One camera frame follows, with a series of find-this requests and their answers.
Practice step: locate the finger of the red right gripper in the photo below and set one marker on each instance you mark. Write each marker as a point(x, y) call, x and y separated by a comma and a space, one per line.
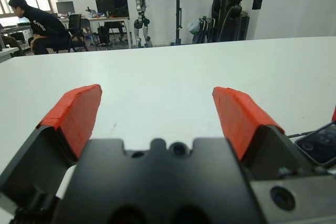
point(334, 113)

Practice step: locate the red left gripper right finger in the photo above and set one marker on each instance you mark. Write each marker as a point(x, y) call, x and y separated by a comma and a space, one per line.
point(241, 119)

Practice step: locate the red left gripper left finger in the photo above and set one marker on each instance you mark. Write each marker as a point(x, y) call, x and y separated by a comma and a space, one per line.
point(76, 119)

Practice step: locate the black box with white liner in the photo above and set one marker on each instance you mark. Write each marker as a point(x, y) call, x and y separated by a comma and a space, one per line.
point(329, 169)

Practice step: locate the black chair under desk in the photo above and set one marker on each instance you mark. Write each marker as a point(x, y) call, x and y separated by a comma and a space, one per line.
point(105, 33)

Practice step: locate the folded black trolley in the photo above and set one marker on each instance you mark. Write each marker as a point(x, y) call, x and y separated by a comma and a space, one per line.
point(207, 30)

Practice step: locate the white side table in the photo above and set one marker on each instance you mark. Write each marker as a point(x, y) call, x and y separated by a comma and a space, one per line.
point(8, 52)

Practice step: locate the seated person black hoodie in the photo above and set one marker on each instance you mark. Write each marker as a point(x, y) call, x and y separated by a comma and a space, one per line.
point(44, 27)

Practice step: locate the black office chair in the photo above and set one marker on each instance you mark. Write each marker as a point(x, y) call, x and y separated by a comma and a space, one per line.
point(76, 22)

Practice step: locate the seated person olive trousers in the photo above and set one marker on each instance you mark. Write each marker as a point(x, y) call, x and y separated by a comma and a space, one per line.
point(10, 43)

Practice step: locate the teal plastic bag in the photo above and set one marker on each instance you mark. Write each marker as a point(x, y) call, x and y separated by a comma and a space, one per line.
point(194, 27)

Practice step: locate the white desk with monitors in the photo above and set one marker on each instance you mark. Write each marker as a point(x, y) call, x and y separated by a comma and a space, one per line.
point(110, 19)

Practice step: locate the small black monitor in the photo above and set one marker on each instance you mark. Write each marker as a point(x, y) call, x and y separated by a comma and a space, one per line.
point(65, 7)

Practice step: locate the large black monitor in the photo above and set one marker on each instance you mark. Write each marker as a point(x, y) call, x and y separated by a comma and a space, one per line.
point(104, 6)

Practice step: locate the black equipment case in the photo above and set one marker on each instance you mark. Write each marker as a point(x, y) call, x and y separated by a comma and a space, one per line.
point(121, 6)

